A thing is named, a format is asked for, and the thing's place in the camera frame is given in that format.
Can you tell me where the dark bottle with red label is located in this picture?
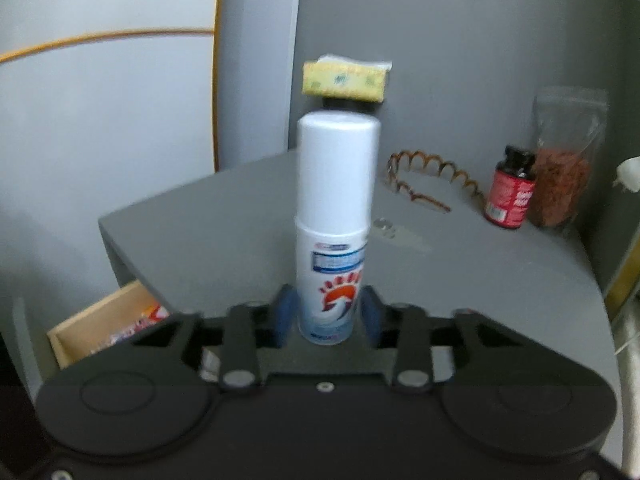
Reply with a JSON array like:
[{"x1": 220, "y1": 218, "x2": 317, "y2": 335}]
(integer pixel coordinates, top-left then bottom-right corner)
[{"x1": 483, "y1": 144, "x2": 537, "y2": 230}]

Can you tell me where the clear bag of reddish flakes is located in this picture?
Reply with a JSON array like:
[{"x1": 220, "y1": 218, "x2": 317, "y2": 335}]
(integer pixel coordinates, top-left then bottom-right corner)
[{"x1": 527, "y1": 87, "x2": 609, "y2": 229}]

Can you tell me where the yellow sponge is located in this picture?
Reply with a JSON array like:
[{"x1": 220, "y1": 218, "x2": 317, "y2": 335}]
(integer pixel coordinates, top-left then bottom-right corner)
[{"x1": 302, "y1": 54, "x2": 392, "y2": 102}]

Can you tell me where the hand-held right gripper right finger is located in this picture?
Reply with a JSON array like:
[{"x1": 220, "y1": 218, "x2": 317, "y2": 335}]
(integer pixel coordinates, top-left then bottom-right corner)
[{"x1": 360, "y1": 285, "x2": 531, "y2": 392}]

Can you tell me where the grey bedside cabinet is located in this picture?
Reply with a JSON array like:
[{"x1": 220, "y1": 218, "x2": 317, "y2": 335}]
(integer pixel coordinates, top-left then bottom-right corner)
[{"x1": 97, "y1": 149, "x2": 622, "y2": 480}]

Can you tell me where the white panel with gold trim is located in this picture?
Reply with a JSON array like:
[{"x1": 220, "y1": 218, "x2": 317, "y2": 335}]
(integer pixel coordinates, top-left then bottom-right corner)
[{"x1": 0, "y1": 0, "x2": 227, "y2": 311}]

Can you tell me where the brown wavy comb headband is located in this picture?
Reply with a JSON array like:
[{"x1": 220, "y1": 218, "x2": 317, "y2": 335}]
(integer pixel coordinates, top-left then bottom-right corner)
[{"x1": 384, "y1": 149, "x2": 482, "y2": 214}]

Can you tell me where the colourful snack packet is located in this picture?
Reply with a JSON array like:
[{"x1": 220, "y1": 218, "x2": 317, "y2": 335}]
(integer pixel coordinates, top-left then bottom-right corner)
[{"x1": 94, "y1": 304, "x2": 170, "y2": 357}]

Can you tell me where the wooden drawer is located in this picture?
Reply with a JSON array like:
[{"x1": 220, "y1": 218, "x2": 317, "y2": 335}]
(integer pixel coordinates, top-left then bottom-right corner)
[{"x1": 47, "y1": 280, "x2": 172, "y2": 369}]

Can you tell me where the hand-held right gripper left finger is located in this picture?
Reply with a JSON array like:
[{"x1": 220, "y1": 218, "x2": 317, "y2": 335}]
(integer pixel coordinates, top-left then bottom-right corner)
[{"x1": 131, "y1": 284, "x2": 297, "y2": 392}]

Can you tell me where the white spray can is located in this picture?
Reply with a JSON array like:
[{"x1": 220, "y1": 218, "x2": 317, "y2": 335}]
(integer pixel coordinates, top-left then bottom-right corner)
[{"x1": 294, "y1": 110, "x2": 382, "y2": 346}]

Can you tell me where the small clear plastic piece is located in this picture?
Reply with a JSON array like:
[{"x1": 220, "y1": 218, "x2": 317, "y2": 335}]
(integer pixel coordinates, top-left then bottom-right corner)
[{"x1": 372, "y1": 217, "x2": 402, "y2": 239}]

